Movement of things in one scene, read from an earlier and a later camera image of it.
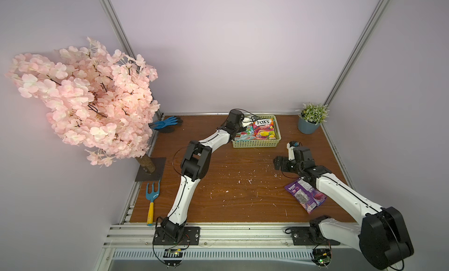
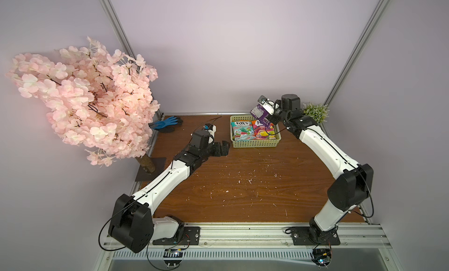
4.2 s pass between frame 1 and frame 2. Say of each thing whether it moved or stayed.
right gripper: moved
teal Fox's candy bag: stayed
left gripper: moved
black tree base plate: stayed
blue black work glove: stayed
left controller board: stayed
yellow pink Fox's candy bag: stayed
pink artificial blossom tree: stayed
